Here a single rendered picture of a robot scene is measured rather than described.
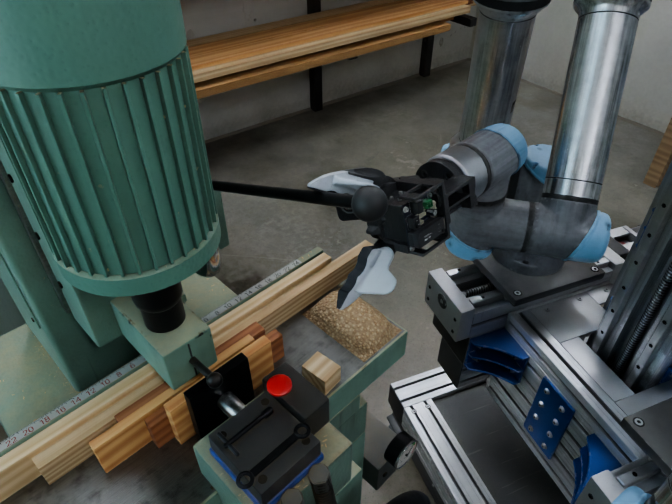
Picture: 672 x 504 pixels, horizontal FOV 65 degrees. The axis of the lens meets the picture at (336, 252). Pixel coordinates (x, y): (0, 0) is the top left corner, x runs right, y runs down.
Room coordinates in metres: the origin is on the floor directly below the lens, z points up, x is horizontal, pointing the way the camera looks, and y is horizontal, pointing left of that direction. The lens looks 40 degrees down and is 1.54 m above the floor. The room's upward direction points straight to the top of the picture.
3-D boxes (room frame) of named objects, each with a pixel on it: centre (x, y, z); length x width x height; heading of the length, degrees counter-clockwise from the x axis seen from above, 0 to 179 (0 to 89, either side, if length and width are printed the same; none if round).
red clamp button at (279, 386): (0.37, 0.07, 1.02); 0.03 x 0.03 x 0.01
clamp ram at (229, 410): (0.39, 0.13, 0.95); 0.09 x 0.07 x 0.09; 135
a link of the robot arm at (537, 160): (0.86, -0.40, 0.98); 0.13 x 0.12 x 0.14; 74
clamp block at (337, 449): (0.33, 0.08, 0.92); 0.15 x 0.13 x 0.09; 135
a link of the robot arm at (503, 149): (0.64, -0.21, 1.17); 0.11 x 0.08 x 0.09; 135
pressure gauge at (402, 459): (0.50, -0.11, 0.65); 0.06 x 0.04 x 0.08; 135
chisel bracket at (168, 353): (0.48, 0.23, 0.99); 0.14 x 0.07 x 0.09; 45
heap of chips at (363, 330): (0.58, -0.02, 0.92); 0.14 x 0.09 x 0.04; 45
